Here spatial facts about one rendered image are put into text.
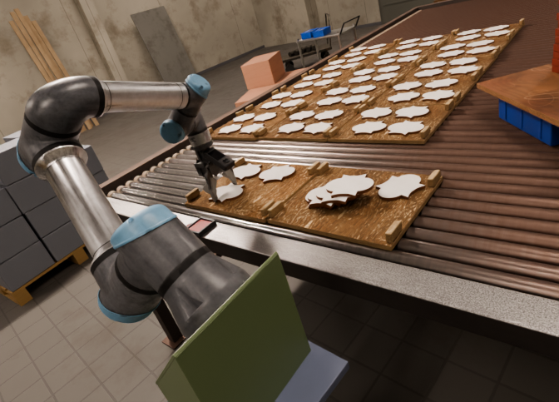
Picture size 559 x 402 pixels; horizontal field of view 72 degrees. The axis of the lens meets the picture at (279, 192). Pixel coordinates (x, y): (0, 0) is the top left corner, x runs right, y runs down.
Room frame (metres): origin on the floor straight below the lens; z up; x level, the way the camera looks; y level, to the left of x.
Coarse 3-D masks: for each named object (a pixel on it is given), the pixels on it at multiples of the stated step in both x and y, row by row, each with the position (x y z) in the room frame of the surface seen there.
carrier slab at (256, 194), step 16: (224, 176) 1.47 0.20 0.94; (256, 176) 1.37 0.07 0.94; (304, 176) 1.24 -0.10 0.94; (256, 192) 1.24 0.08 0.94; (272, 192) 1.20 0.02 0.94; (288, 192) 1.16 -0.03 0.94; (208, 208) 1.23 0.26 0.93; (224, 208) 1.19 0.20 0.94; (240, 208) 1.16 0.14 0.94; (256, 208) 1.12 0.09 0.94
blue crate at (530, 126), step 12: (504, 108) 1.22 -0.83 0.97; (516, 108) 1.15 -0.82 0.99; (504, 120) 1.23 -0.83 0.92; (516, 120) 1.15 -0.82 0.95; (528, 120) 1.08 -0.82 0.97; (540, 120) 1.02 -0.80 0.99; (528, 132) 1.08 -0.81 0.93; (540, 132) 1.02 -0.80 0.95; (552, 132) 0.97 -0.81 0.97; (552, 144) 0.97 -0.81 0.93
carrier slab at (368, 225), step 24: (336, 168) 1.23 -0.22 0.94; (432, 192) 0.91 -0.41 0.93; (288, 216) 1.01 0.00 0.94; (312, 216) 0.97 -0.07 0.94; (336, 216) 0.93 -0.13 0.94; (360, 216) 0.89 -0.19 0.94; (384, 216) 0.86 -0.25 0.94; (408, 216) 0.83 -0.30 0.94; (360, 240) 0.80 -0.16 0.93; (384, 240) 0.77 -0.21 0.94
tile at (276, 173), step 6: (276, 168) 1.37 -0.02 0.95; (282, 168) 1.35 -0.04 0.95; (288, 168) 1.33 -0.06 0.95; (264, 174) 1.35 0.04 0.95; (270, 174) 1.33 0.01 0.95; (276, 174) 1.31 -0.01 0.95; (282, 174) 1.30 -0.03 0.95; (288, 174) 1.28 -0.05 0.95; (264, 180) 1.30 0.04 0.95; (270, 180) 1.29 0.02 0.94; (276, 180) 1.28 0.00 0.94; (282, 180) 1.27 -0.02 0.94
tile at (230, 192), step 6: (222, 186) 1.35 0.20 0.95; (228, 186) 1.34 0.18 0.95; (234, 186) 1.32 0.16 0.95; (240, 186) 1.30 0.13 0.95; (222, 192) 1.30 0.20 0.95; (228, 192) 1.29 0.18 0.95; (234, 192) 1.27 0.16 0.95; (240, 192) 1.25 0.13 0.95; (210, 198) 1.28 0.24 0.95; (222, 198) 1.25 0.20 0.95; (228, 198) 1.24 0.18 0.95; (234, 198) 1.24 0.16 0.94
